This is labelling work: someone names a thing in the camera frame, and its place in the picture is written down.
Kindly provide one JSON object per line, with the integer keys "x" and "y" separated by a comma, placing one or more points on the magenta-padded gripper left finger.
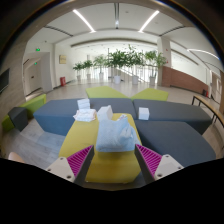
{"x": 66, "y": 166}

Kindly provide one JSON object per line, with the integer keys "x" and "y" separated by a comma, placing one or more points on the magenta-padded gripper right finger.
{"x": 160, "y": 165}

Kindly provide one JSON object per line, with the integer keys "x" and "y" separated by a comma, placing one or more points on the light blue towel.
{"x": 115, "y": 136}

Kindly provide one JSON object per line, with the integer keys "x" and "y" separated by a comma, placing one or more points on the blue-grey upholstered bench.
{"x": 56, "y": 111}
{"x": 180, "y": 140}
{"x": 173, "y": 110}

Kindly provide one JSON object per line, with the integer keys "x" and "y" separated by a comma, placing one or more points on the yellow upholstered bench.
{"x": 78, "y": 136}

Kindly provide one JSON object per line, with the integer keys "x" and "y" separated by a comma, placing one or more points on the small white box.
{"x": 143, "y": 113}

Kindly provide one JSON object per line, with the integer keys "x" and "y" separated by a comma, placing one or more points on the pink-white wrapped tissue pack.
{"x": 85, "y": 115}

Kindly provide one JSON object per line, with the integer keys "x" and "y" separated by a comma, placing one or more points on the small white-red tube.
{"x": 122, "y": 116}

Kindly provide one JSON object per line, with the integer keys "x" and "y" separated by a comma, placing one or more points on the white tissue pack stack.
{"x": 83, "y": 104}

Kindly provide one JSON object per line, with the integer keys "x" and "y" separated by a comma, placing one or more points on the large white box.
{"x": 104, "y": 113}

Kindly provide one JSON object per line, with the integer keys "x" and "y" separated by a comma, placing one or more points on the dark grey cube stool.
{"x": 18, "y": 118}

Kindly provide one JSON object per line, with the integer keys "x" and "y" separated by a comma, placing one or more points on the lime green upholstered bench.
{"x": 151, "y": 94}
{"x": 105, "y": 92}
{"x": 35, "y": 103}

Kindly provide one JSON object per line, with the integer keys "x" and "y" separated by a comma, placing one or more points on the wooden bench with black legs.
{"x": 208, "y": 103}

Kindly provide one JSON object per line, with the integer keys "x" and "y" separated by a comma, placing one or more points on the red fire extinguisher box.
{"x": 62, "y": 81}

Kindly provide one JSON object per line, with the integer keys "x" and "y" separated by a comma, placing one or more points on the group of potted plants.
{"x": 121, "y": 61}

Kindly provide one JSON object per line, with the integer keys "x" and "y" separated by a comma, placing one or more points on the green exit sign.
{"x": 38, "y": 49}

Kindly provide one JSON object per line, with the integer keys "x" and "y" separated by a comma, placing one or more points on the group of ceiling lights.
{"x": 83, "y": 20}

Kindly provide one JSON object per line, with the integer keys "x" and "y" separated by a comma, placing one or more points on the black wall screen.
{"x": 4, "y": 81}

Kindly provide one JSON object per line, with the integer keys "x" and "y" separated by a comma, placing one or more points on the framed wall picture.
{"x": 62, "y": 59}

